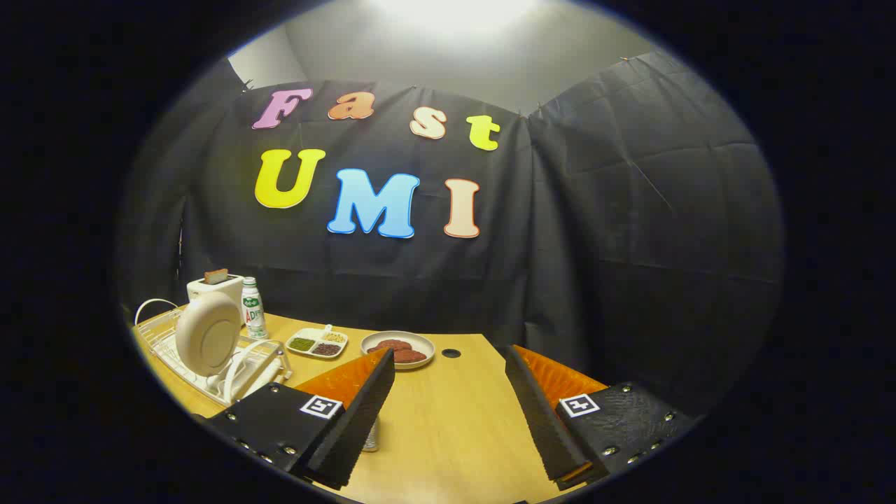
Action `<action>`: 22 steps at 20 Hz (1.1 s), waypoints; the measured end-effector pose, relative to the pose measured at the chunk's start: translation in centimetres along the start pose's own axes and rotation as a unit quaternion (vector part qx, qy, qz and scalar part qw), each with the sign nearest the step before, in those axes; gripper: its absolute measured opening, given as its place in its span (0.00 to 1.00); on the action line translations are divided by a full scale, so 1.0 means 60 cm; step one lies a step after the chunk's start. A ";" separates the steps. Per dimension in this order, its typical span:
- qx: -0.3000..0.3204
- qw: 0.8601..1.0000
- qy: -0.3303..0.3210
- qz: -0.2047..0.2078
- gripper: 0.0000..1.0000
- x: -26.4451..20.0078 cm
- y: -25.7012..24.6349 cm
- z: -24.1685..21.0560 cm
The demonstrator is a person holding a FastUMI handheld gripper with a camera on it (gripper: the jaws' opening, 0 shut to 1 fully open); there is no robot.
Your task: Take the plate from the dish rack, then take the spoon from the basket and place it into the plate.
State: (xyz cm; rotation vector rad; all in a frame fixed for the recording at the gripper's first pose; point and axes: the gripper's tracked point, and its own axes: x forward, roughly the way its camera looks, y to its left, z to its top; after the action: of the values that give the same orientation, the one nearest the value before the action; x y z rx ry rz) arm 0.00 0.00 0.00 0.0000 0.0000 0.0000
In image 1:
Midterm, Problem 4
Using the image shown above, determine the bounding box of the white bottle with green label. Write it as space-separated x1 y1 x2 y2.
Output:
241 277 269 340

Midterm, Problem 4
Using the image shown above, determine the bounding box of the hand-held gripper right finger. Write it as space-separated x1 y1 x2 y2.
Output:
504 344 697 491

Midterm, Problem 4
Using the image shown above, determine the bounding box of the black backdrop cloth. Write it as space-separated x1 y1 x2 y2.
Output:
115 49 785 414

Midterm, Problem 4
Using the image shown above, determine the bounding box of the small white cookie dish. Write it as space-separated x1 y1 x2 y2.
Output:
360 330 436 370

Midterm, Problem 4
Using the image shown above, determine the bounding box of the white toaster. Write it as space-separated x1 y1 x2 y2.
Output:
187 274 246 326

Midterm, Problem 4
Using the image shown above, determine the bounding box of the white divided snack dish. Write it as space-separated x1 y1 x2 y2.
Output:
286 325 349 360

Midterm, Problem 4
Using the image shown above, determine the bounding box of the white wire dish rack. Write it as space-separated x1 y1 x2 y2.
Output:
134 299 293 407

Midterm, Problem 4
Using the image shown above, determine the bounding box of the white round plate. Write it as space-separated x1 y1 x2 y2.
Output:
175 292 243 377

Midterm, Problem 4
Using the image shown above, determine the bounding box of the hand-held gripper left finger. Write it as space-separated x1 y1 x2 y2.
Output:
190 348 397 490

